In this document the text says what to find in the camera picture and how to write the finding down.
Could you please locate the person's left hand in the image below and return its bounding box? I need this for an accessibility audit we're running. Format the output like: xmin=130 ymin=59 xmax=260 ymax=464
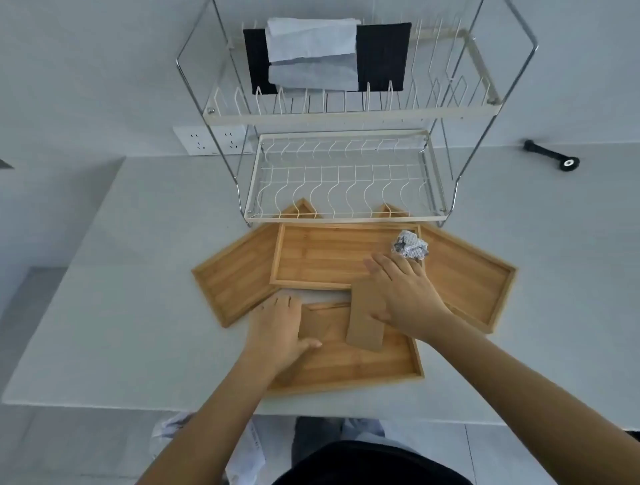
xmin=241 ymin=294 xmax=323 ymax=381

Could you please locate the person's right hand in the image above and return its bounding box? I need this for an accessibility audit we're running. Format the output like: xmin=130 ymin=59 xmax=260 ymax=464
xmin=363 ymin=252 xmax=453 ymax=345

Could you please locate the brown cardboard piece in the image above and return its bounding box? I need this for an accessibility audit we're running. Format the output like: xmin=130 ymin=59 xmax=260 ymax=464
xmin=345 ymin=278 xmax=386 ymax=353

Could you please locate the bamboo tray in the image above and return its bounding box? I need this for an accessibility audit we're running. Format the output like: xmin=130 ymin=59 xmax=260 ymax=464
xmin=265 ymin=300 xmax=425 ymax=398
xmin=270 ymin=223 xmax=424 ymax=291
xmin=191 ymin=198 xmax=322 ymax=329
xmin=375 ymin=202 xmax=518 ymax=334

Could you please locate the person's right forearm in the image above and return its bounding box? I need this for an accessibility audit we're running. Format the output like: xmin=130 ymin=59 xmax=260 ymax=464
xmin=419 ymin=316 xmax=640 ymax=485

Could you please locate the person's left forearm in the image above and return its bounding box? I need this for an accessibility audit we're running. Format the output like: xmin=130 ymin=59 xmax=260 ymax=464
xmin=134 ymin=361 xmax=288 ymax=485

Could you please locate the crumpled paper ball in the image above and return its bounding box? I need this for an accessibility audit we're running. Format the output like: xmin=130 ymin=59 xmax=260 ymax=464
xmin=390 ymin=230 xmax=430 ymax=262

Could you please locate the two-tier metal dish rack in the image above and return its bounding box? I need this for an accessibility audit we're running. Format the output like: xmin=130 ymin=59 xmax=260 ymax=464
xmin=175 ymin=0 xmax=540 ymax=229

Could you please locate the white plastic bag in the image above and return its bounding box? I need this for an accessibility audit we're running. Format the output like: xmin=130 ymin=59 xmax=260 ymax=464
xmin=152 ymin=412 xmax=267 ymax=485

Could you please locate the person's black shirt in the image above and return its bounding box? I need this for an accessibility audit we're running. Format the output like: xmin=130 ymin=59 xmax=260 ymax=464
xmin=272 ymin=439 xmax=474 ymax=485

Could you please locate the black cloth mat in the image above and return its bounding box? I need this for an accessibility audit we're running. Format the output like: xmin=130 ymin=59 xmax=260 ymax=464
xmin=243 ymin=22 xmax=413 ymax=96

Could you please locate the white crumpled paper sheet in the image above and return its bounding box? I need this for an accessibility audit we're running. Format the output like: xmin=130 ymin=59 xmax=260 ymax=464
xmin=264 ymin=17 xmax=362 ymax=93

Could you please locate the black handle tool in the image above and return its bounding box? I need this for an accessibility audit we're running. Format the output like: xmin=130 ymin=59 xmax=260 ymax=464
xmin=523 ymin=139 xmax=581 ymax=173

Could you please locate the white wall socket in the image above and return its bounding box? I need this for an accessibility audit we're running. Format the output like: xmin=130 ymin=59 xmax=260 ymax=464
xmin=173 ymin=124 xmax=254 ymax=156

